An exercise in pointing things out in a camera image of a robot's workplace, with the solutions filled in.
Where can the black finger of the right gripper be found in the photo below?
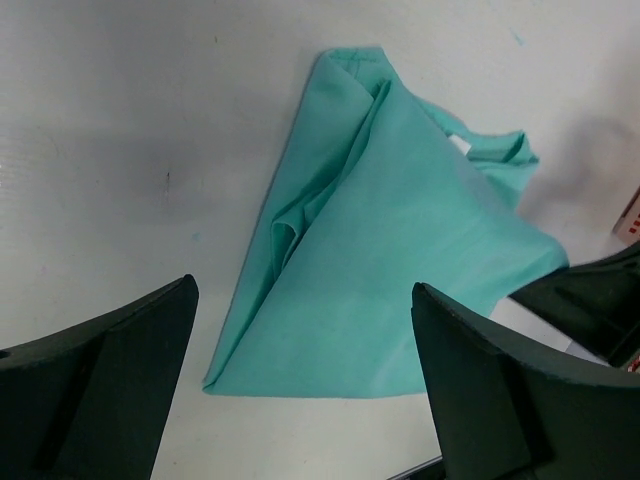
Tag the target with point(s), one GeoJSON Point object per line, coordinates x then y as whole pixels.
{"type": "Point", "coordinates": [595, 304]}

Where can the white plastic basket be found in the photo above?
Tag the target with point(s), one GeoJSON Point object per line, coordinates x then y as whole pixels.
{"type": "Point", "coordinates": [627, 228]}

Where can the mint green t-shirt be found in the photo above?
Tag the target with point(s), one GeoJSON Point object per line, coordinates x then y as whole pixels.
{"type": "Point", "coordinates": [377, 190]}

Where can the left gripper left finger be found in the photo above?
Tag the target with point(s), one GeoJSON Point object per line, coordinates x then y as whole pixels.
{"type": "Point", "coordinates": [92, 401]}

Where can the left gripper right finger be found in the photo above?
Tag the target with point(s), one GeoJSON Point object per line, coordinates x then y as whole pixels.
{"type": "Point", "coordinates": [508, 407]}

